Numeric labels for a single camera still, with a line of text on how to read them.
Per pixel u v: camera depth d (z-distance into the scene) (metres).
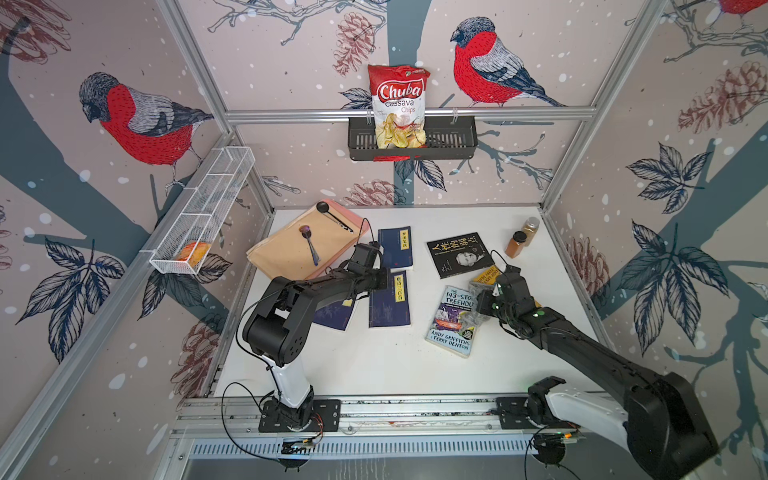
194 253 0.65
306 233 1.12
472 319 0.83
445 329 0.87
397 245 1.07
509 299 0.67
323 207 1.21
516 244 1.01
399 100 0.82
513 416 0.73
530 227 1.03
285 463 0.68
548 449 0.69
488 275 0.98
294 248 1.10
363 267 0.76
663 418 0.39
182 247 0.71
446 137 0.95
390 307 0.92
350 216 1.20
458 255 1.04
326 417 0.73
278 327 0.48
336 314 0.90
